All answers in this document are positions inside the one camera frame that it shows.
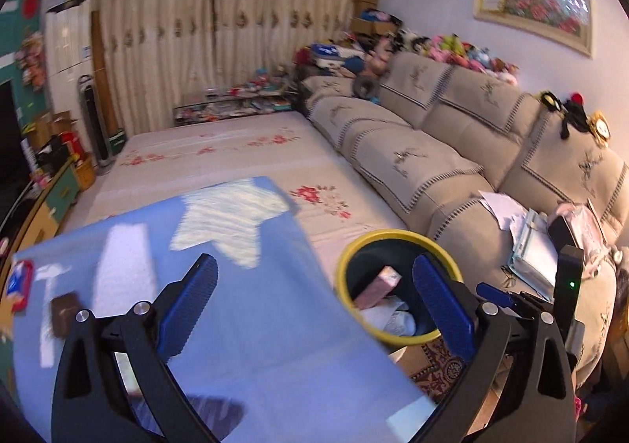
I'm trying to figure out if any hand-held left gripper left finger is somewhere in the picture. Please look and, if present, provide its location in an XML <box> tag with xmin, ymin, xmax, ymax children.
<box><xmin>50</xmin><ymin>254</ymin><xmax>219</xmax><ymax>443</ymax></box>

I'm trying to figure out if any wicker basket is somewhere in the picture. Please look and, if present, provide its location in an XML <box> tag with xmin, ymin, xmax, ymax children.
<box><xmin>74</xmin><ymin>155</ymin><xmax>96</xmax><ymax>191</ymax></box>

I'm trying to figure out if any black plush toy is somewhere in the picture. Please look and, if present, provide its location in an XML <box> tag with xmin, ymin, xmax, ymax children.
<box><xmin>557</xmin><ymin>92</ymin><xmax>590</xmax><ymax>139</ymax></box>

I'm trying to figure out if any patterned red rug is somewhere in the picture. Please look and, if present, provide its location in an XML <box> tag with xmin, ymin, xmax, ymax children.
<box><xmin>408</xmin><ymin>337</ymin><xmax>467</xmax><ymax>399</ymax></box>

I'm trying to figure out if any hanging flower decoration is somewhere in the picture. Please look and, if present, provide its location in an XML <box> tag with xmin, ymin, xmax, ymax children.
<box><xmin>17</xmin><ymin>33</ymin><xmax>47</xmax><ymax>90</ymax></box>

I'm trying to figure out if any grey neck pillow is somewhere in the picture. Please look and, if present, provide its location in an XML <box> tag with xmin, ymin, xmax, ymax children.
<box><xmin>354</xmin><ymin>75</ymin><xmax>381</xmax><ymax>100</ymax></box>

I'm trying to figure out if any beige patterned curtain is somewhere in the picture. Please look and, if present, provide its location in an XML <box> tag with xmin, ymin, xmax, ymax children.
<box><xmin>213</xmin><ymin>0</ymin><xmax>374</xmax><ymax>95</ymax></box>
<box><xmin>91</xmin><ymin>0</ymin><xmax>217</xmax><ymax>139</ymax></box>

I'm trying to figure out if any yellow-rimmed dark bin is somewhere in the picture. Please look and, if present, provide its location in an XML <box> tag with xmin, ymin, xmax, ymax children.
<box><xmin>335</xmin><ymin>228</ymin><xmax>465</xmax><ymax>344</ymax></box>

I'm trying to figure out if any floral bed sheet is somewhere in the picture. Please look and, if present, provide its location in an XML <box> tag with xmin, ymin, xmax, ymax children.
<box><xmin>64</xmin><ymin>111</ymin><xmax>408</xmax><ymax>247</ymax></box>

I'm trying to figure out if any white standing air conditioner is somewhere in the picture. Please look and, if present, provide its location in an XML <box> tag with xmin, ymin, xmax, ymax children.
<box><xmin>46</xmin><ymin>0</ymin><xmax>99</xmax><ymax>129</ymax></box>

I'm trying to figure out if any small brown box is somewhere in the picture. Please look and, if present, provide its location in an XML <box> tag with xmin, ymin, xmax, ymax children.
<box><xmin>50</xmin><ymin>293</ymin><xmax>82</xmax><ymax>338</ymax></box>

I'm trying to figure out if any red blue tissue pack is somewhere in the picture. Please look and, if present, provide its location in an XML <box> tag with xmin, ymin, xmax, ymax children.
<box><xmin>5</xmin><ymin>260</ymin><xmax>35</xmax><ymax>313</ymax></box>

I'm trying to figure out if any large black television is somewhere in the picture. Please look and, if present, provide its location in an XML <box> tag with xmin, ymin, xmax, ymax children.
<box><xmin>0</xmin><ymin>82</ymin><xmax>30</xmax><ymax>222</ymax></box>

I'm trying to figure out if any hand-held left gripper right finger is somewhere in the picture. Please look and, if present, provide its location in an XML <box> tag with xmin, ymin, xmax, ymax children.
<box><xmin>412</xmin><ymin>254</ymin><xmax>576</xmax><ymax>443</ymax></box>

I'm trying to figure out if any pink plastic bag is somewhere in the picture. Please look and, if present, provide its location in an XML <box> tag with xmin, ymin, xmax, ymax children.
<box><xmin>548</xmin><ymin>204</ymin><xmax>615</xmax><ymax>272</ymax></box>

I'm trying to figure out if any row of plush toys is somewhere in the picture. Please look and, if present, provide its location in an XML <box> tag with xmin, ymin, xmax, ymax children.
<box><xmin>300</xmin><ymin>28</ymin><xmax>519</xmax><ymax>85</ymax></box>

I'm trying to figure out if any gold round clock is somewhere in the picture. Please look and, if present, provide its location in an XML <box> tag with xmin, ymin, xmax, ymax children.
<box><xmin>590</xmin><ymin>111</ymin><xmax>612</xmax><ymax>146</ymax></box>

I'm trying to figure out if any beige sofa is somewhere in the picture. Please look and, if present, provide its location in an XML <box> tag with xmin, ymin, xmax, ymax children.
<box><xmin>295</xmin><ymin>52</ymin><xmax>622</xmax><ymax>404</ymax></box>

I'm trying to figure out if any stack of papers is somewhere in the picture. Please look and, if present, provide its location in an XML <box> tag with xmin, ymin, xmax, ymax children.
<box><xmin>479</xmin><ymin>191</ymin><xmax>561</xmax><ymax>299</ymax></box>

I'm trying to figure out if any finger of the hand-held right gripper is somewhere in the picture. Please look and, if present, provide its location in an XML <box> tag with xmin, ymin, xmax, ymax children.
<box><xmin>476</xmin><ymin>282</ymin><xmax>558</xmax><ymax>321</ymax></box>

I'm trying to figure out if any blue star-print tablecloth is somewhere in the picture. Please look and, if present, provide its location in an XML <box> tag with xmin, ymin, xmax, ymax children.
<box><xmin>11</xmin><ymin>176</ymin><xmax>438</xmax><ymax>443</ymax></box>

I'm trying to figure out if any pink box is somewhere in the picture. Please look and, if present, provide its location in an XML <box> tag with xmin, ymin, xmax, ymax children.
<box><xmin>355</xmin><ymin>266</ymin><xmax>401</xmax><ymax>310</ymax></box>

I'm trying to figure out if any brown wooden board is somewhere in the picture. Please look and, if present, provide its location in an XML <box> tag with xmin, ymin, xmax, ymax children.
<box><xmin>91</xmin><ymin>11</ymin><xmax>121</xmax><ymax>134</ymax></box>

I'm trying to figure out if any teal wooden television cabinet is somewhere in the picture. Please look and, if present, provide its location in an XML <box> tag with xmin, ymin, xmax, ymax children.
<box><xmin>0</xmin><ymin>158</ymin><xmax>82</xmax><ymax>272</ymax></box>

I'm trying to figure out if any black tower fan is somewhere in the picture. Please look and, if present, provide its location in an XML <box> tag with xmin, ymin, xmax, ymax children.
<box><xmin>77</xmin><ymin>74</ymin><xmax>113</xmax><ymax>169</ymax></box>

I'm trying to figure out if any red bag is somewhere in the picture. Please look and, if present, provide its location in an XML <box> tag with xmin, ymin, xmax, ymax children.
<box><xmin>61</xmin><ymin>131</ymin><xmax>84</xmax><ymax>159</ymax></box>

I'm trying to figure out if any white paper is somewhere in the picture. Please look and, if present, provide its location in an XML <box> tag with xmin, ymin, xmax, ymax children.
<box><xmin>364</xmin><ymin>298</ymin><xmax>418</xmax><ymax>338</ymax></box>

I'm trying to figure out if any glass coffee table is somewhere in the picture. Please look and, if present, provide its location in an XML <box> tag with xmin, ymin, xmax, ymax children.
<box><xmin>173</xmin><ymin>89</ymin><xmax>296</xmax><ymax>127</ymax></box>

